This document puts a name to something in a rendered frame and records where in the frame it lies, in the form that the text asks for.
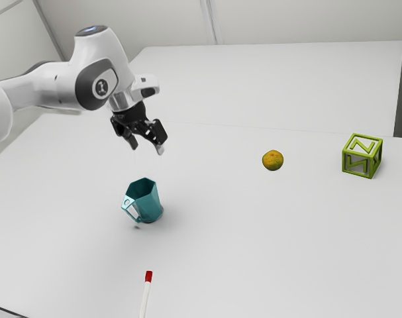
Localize teal faceted mug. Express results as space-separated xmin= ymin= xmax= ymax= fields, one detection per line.
xmin=121 ymin=177 xmax=164 ymax=225

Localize orange fruit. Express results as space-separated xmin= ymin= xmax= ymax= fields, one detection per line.
xmin=262 ymin=149 xmax=285 ymax=172

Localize green open-frame letter cube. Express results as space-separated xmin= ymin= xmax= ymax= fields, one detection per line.
xmin=341 ymin=132 xmax=383 ymax=180

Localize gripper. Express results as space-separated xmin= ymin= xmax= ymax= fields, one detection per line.
xmin=109 ymin=101 xmax=169 ymax=156

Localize white marker with red cap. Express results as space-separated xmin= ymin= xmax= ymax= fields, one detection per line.
xmin=138 ymin=270 xmax=154 ymax=318

